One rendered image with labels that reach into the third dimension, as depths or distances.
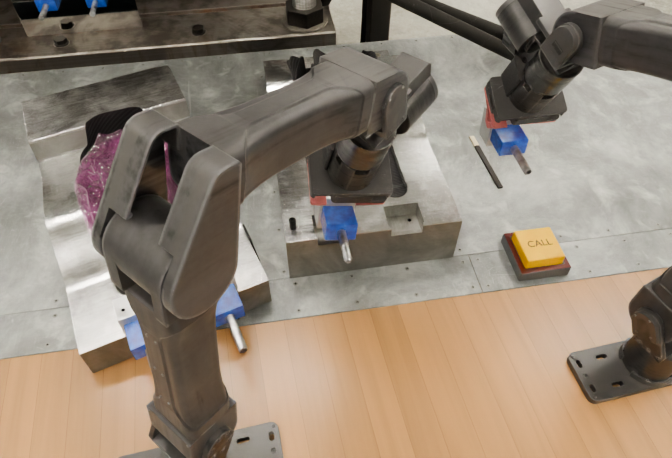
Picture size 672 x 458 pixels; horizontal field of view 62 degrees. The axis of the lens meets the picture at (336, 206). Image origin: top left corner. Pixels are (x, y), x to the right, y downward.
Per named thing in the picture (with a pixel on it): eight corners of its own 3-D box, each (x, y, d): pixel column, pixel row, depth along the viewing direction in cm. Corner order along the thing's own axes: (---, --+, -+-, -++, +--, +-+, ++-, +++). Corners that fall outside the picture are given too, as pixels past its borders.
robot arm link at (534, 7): (477, 25, 73) (525, -40, 62) (526, 9, 76) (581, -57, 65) (521, 99, 71) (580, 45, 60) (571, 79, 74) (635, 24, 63)
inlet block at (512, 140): (539, 183, 84) (549, 156, 80) (507, 187, 83) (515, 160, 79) (507, 129, 93) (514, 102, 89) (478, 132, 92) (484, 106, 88)
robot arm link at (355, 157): (360, 116, 66) (374, 82, 60) (397, 145, 66) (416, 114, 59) (324, 153, 64) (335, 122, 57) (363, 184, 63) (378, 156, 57)
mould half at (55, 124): (272, 301, 83) (265, 256, 75) (93, 373, 75) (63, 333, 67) (180, 110, 113) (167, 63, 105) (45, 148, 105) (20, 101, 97)
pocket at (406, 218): (422, 241, 84) (425, 225, 81) (387, 245, 83) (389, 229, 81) (414, 218, 87) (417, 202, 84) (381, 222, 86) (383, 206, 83)
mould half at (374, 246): (453, 257, 88) (468, 200, 78) (289, 278, 86) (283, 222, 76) (385, 73, 121) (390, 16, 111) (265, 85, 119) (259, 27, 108)
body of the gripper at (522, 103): (484, 83, 80) (502, 57, 73) (551, 76, 81) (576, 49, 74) (494, 125, 79) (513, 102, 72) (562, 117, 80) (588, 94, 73)
